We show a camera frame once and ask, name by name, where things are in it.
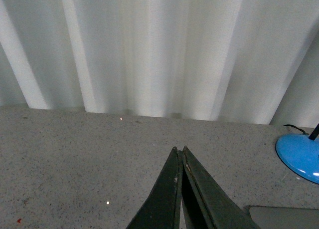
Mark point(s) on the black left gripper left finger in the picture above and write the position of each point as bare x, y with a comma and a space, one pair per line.
161, 210

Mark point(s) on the white pleated curtain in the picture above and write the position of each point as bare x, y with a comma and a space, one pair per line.
251, 61

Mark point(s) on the grey laptop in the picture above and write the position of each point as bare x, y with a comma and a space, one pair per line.
284, 218

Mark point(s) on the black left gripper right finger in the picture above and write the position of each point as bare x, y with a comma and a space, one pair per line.
205, 204

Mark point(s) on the blue desk lamp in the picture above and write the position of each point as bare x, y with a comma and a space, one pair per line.
300, 153

